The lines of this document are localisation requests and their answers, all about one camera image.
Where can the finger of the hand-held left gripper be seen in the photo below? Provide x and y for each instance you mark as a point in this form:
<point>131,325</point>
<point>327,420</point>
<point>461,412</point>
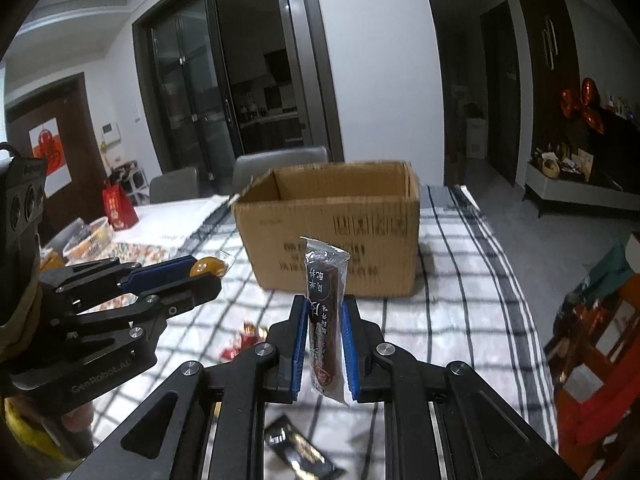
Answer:
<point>160,270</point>
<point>190,292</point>

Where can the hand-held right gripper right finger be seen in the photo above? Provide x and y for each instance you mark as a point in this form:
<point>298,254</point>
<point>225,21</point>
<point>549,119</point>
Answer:
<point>350,350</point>

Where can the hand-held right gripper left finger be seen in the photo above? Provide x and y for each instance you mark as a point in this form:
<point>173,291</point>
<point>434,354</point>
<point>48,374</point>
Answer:
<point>299,345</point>

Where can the yellow candy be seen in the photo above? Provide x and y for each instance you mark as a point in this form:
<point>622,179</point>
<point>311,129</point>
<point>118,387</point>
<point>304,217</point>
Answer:
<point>207,266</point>

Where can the dark red sausage stick packet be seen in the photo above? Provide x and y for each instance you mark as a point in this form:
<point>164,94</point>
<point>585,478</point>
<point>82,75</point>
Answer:
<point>325,310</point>

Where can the brown cardboard box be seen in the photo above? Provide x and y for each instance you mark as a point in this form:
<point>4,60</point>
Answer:
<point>300,230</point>

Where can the person's left hand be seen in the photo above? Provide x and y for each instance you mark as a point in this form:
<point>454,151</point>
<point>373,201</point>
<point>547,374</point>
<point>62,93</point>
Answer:
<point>77,417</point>

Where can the floral patterned table mat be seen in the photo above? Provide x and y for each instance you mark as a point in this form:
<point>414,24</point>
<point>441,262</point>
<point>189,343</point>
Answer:
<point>120,250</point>

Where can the red gold wrapped candy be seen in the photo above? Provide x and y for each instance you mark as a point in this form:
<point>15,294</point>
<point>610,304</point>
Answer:
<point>252,332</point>

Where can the red gift bag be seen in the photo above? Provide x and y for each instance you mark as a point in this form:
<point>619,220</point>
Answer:
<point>120,207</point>

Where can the white plastic basket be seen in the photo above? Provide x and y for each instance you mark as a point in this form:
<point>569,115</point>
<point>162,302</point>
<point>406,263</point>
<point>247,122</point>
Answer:
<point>90,240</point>

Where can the grey dining chair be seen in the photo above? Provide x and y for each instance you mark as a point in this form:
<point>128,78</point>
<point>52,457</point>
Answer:
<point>175,185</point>
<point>280,167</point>

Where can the white storage cart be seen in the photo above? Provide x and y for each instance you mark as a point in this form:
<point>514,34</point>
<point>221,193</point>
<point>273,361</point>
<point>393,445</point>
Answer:
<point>132,180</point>

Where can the orange packet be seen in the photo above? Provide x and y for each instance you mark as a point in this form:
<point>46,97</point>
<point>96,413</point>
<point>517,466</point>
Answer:
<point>52,260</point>

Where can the black snack packet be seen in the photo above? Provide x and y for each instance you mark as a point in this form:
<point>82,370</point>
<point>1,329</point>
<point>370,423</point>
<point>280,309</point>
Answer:
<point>295,447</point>

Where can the black white checked tablecloth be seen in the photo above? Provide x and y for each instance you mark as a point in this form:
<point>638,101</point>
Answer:
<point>450,310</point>

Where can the white intercom panel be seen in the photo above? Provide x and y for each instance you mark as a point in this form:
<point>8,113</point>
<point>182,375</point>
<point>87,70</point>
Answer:
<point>110,132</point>

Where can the red white door poster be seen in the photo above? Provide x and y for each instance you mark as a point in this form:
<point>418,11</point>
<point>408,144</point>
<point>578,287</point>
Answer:
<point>47,155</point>

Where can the dark wooden door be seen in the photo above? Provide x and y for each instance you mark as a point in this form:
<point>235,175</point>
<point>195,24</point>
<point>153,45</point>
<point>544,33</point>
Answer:
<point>80,125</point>

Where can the dark sliding glass door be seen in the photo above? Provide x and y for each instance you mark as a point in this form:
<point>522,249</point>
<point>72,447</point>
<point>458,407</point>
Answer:
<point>200,85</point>

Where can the white carton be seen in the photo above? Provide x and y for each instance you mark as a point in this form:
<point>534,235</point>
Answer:
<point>476,140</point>

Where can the red orange box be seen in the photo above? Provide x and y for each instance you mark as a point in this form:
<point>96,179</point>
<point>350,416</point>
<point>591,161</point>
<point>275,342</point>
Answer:
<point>600,370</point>

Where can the teal bag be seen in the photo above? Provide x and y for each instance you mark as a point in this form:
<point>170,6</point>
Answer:
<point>600,275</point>

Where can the white low cabinet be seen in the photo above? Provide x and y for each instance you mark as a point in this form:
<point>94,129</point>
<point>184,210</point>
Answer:
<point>580,192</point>

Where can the dark wooden wardrobe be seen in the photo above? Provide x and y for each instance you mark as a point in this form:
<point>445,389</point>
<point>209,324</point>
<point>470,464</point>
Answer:
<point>545,85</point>

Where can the red foil balloon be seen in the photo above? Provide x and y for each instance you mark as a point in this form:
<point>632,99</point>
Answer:
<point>570,102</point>
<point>590,92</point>
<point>595,122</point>

